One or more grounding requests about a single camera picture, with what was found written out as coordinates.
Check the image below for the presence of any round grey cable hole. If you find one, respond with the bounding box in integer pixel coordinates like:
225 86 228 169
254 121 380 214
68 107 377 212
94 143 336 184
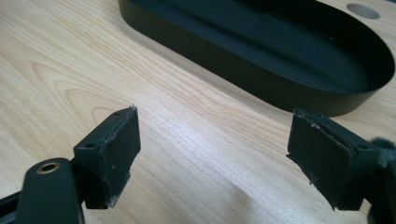
346 3 381 21

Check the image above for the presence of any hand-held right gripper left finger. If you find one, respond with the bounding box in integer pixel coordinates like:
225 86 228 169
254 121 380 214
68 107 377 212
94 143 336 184
73 105 142 210

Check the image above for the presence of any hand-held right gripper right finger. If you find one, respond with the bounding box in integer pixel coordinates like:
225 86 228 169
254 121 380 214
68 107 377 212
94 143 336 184
286 107 382 211

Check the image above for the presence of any black oval metal tray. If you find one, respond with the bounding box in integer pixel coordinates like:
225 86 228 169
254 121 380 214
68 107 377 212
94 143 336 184
118 0 396 118

